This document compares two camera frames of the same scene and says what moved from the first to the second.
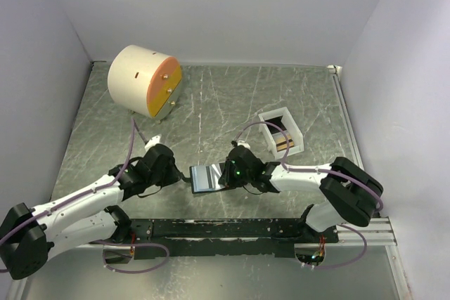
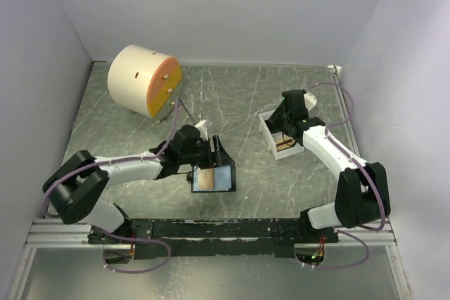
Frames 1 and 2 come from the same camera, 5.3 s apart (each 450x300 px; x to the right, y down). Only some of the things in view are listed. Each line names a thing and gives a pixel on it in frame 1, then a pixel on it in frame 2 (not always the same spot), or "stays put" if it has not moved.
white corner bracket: [335, 69] stays put
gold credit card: [281, 141] stays put
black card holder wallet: [205, 178] stays put
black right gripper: [226, 178] -> [275, 119]
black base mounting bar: [167, 239] stays put
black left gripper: [174, 173] -> [221, 156]
